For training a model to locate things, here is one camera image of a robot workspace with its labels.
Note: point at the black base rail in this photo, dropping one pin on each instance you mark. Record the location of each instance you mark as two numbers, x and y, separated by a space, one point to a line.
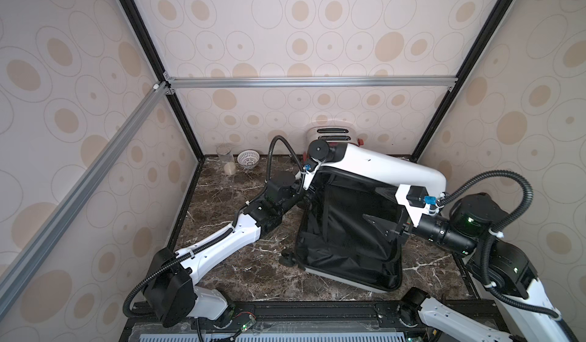
292 321

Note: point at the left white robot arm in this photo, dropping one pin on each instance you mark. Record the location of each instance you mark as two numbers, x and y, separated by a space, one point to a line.
170 291

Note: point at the silver aluminium rail back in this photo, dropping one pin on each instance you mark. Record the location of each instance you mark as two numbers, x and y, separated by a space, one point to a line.
312 82

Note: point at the black corner frame post left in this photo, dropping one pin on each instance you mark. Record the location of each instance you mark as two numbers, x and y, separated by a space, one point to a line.
149 49

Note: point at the black corner frame post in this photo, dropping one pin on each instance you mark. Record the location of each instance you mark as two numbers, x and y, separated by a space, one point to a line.
489 28
149 49

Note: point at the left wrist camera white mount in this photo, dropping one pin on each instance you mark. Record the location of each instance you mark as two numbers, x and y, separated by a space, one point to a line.
306 175

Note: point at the white hard-shell suitcase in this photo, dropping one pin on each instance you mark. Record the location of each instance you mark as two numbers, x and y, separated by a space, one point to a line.
334 241

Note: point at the white perforated bowl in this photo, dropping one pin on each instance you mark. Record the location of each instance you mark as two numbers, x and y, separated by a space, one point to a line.
248 159

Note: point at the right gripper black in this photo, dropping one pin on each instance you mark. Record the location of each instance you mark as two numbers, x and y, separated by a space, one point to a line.
408 225

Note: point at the clear glass jar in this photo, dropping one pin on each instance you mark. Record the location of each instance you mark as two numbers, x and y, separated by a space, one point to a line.
225 155

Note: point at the red polka-dot toaster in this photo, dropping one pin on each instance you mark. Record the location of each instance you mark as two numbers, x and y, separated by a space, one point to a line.
334 134

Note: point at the silver aluminium rail left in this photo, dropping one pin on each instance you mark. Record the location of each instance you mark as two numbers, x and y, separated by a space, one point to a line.
46 238

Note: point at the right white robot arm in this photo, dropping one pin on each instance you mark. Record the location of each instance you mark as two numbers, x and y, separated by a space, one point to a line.
472 226

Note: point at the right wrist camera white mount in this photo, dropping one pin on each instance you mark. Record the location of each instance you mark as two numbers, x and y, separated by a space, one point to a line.
417 202

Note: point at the silver aluminium rail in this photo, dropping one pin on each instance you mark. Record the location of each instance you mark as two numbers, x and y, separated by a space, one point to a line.
46 238
312 82

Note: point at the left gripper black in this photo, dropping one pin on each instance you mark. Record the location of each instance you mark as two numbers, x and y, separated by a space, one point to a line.
301 185

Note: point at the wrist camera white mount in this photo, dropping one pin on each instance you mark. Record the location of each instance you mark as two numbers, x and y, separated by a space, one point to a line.
417 202
306 175

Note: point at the black corner frame post right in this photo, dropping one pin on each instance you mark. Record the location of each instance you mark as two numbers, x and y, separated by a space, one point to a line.
489 28

